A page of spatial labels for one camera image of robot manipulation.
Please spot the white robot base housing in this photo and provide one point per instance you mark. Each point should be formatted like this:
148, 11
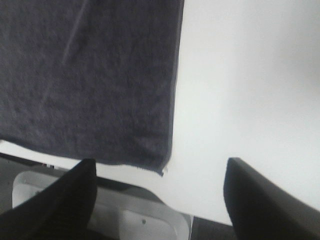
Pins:
133, 215

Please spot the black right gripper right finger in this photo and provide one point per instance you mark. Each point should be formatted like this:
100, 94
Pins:
260, 210

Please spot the dark navy towel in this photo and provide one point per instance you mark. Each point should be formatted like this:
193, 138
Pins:
91, 78

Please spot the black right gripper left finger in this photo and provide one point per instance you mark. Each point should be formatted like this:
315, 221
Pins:
59, 212

